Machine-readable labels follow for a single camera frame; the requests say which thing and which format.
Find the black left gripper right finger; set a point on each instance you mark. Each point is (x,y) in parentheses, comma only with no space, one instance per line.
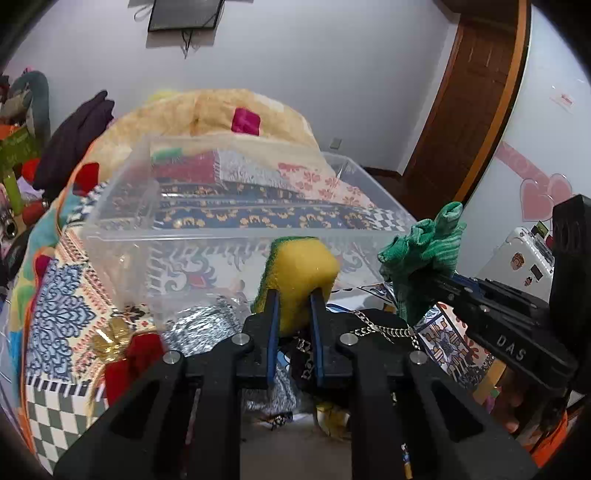
(374,431)

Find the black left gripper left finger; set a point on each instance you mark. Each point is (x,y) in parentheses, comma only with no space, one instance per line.
(246,360)

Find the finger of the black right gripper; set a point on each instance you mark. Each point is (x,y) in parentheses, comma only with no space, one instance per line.
(450,287)

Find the green knitted cloth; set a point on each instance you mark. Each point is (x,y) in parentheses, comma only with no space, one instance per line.
(430,249)

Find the yellow green sponge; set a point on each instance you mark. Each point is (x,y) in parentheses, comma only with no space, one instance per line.
(295,268)

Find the silver glitter fabric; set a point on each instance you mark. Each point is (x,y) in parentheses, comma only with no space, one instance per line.
(198,328)

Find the white suitcase with stickers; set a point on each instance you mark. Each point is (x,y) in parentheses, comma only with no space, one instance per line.
(524,262)

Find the red fabric with gold bow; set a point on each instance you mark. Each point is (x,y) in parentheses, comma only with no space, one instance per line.
(124,351)

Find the clear plastic storage bin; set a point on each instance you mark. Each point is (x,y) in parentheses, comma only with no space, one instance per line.
(177,222)

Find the patchwork patterned bedspread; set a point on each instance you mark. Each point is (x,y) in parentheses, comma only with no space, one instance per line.
(71,303)

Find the brown wooden door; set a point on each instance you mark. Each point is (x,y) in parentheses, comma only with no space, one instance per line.
(472,105)

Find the beige plush blanket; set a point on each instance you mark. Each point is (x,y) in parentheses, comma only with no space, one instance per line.
(265,129)

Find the dark purple garment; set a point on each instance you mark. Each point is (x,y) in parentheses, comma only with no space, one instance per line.
(70,142)

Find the green gift box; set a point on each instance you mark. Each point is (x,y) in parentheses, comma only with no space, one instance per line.
(18,146)

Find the grey plush toy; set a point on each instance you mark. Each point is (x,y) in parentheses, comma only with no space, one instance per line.
(28,103)

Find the pink heart wall sticker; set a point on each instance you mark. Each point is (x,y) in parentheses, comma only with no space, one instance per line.
(539,192)

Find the small wall monitor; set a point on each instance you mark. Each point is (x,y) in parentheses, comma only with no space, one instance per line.
(170,15)

